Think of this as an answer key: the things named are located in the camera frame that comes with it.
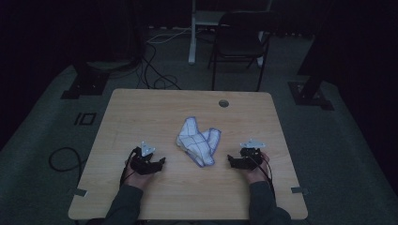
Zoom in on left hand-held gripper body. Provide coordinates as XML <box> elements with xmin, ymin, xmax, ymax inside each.
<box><xmin>129</xmin><ymin>141</ymin><xmax>163</xmax><ymax>176</ymax></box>

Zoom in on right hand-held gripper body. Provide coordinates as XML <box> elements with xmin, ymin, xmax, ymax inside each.
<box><xmin>238</xmin><ymin>139</ymin><xmax>268</xmax><ymax>172</ymax></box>

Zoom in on white cloth with purple edge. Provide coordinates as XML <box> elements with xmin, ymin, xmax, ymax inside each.
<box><xmin>176</xmin><ymin>116</ymin><xmax>222</xmax><ymax>168</ymax></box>

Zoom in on person's left hand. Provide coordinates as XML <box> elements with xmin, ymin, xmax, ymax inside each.
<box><xmin>124</xmin><ymin>155</ymin><xmax>155</xmax><ymax>190</ymax></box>

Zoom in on person's right hand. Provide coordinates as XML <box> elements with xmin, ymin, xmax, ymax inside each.
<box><xmin>243</xmin><ymin>151</ymin><xmax>272</xmax><ymax>186</ymax></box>

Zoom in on black stand base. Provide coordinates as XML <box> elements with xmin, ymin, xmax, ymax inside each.
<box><xmin>287</xmin><ymin>31</ymin><xmax>335</xmax><ymax>112</ymax></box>
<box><xmin>60</xmin><ymin>60</ymin><xmax>111</xmax><ymax>100</ymax></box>

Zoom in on black folding chair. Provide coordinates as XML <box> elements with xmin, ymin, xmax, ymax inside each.
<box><xmin>207</xmin><ymin>10</ymin><xmax>274</xmax><ymax>93</ymax></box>

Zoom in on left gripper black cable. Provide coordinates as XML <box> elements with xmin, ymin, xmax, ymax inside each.
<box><xmin>119</xmin><ymin>147</ymin><xmax>142</xmax><ymax>188</ymax></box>

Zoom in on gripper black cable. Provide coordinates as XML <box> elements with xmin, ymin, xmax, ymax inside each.
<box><xmin>254</xmin><ymin>153</ymin><xmax>277</xmax><ymax>201</ymax></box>
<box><xmin>119</xmin><ymin>147</ymin><xmax>142</xmax><ymax>188</ymax></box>

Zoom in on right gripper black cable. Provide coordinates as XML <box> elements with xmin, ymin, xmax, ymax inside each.
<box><xmin>254</xmin><ymin>153</ymin><xmax>277</xmax><ymax>201</ymax></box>

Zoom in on tangled black floor cables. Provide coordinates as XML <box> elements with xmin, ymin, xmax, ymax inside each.
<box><xmin>136</xmin><ymin>41</ymin><xmax>183</xmax><ymax>91</ymax></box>

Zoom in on white floor cable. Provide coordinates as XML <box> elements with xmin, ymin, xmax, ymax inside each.
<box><xmin>145</xmin><ymin>26</ymin><xmax>192</xmax><ymax>45</ymax></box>

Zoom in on white desk frame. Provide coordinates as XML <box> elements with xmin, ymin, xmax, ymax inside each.
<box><xmin>188</xmin><ymin>0</ymin><xmax>274</xmax><ymax>68</ymax></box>

